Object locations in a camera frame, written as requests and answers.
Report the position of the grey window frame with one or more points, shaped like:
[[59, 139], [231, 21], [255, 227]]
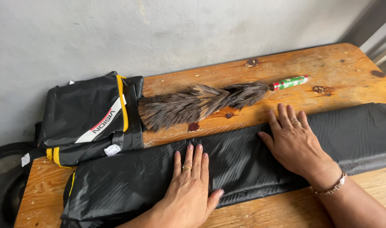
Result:
[[380, 41]]

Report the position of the folded black cover white stripe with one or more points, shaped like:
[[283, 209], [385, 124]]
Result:
[[82, 110]]

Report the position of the long black nylon cover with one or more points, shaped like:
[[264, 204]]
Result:
[[259, 164]]

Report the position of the white rectangular paper tag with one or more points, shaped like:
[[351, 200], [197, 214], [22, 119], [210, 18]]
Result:
[[25, 160]]

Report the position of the white oval paper tag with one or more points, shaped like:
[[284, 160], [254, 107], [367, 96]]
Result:
[[112, 150]]

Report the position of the person's right hand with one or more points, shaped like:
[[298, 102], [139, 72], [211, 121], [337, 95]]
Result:
[[296, 148]]

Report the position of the black bag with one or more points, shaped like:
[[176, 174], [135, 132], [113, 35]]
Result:
[[6, 183]]

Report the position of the person's left hand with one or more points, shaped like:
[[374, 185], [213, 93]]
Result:
[[186, 193]]

